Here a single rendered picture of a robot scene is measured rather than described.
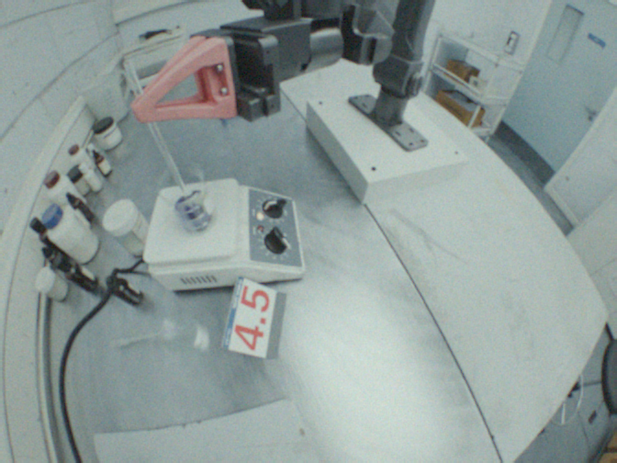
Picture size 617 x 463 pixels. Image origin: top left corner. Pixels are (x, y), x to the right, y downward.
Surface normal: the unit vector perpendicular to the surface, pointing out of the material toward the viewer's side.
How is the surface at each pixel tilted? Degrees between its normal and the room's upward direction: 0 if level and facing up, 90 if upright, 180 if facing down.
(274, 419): 0
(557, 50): 90
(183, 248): 0
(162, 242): 0
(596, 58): 90
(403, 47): 87
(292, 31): 90
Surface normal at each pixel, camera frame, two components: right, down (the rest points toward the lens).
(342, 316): 0.03, -0.55
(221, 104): 0.40, 0.77
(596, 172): -0.93, 0.29
